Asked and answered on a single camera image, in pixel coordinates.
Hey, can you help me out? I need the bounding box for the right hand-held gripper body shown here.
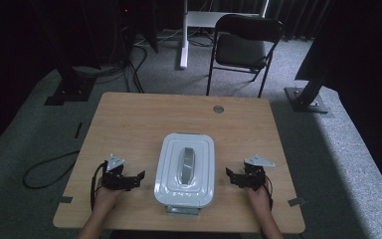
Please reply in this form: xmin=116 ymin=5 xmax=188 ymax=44
xmin=241 ymin=153 xmax=277 ymax=192

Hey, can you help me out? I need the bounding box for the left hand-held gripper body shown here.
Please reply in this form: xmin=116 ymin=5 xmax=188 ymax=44
xmin=100 ymin=153 xmax=137 ymax=192

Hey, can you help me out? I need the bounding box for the white plastic storage box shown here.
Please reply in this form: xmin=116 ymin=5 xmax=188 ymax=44
xmin=153 ymin=131 xmax=216 ymax=217

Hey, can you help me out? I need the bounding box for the person's left hand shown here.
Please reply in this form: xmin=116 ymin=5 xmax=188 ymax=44
xmin=94 ymin=185 xmax=124 ymax=213

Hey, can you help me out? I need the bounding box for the person's right hand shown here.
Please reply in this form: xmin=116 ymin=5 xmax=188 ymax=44
xmin=246 ymin=185 xmax=274 ymax=211

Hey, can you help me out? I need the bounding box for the black folding chair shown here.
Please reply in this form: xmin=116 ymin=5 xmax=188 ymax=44
xmin=206 ymin=13 xmax=285 ymax=99

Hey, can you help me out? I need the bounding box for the dark curtain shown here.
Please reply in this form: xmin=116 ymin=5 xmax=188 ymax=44
xmin=265 ymin=0 xmax=333 ymax=42

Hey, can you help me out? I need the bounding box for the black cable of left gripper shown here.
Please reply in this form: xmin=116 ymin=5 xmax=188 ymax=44
xmin=90 ymin=160 xmax=109 ymax=211

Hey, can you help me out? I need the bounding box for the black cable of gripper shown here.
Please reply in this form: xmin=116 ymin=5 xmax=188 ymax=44
xmin=263 ymin=174 xmax=275 ymax=211
xmin=90 ymin=160 xmax=109 ymax=211

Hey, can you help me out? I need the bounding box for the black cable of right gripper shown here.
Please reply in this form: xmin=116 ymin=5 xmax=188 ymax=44
xmin=263 ymin=174 xmax=275 ymax=211

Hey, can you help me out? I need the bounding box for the long black floor cable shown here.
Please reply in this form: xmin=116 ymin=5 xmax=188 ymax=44
xmin=22 ymin=149 xmax=81 ymax=190

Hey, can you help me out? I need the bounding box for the bundle of black cables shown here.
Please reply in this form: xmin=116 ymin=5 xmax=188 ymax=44
xmin=94 ymin=19 xmax=160 ymax=95

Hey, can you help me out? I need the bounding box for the white desk frame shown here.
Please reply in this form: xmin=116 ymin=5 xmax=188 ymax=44
xmin=179 ymin=0 xmax=271 ymax=70

